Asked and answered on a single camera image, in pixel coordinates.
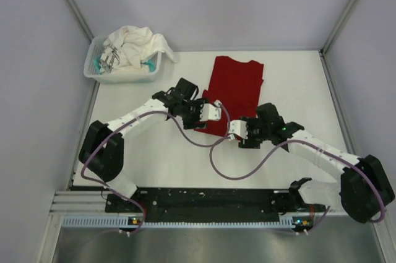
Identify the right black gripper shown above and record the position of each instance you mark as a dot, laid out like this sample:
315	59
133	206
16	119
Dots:
250	142

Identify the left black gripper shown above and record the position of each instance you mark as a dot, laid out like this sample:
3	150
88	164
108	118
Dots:
195	122

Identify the red t shirt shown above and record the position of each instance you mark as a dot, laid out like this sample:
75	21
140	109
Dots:
237	85

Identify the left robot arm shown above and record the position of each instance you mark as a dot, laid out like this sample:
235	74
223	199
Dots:
103	147

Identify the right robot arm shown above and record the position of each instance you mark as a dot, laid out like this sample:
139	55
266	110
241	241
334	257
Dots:
360	185

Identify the teal garment in basket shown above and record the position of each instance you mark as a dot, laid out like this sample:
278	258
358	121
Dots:
100	69

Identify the white t shirt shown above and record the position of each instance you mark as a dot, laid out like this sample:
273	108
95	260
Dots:
126	48

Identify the white plastic basket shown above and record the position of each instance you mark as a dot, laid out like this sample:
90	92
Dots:
90	69

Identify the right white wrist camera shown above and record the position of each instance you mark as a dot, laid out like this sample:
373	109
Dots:
238	130

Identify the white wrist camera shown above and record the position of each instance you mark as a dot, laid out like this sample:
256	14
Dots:
238	130
211	111

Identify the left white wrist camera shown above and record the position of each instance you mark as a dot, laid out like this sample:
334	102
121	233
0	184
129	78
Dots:
211	111

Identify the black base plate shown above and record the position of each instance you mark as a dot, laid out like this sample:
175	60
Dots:
209	205

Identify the left aluminium corner post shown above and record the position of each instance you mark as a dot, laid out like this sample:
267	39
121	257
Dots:
79	18

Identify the aluminium corner post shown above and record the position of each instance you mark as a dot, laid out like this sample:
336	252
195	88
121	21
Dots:
339	25
79	18

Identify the grey slotted cable duct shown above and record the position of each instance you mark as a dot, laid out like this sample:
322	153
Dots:
75	221

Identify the right aluminium corner post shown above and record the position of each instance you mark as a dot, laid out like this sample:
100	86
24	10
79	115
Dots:
339	25

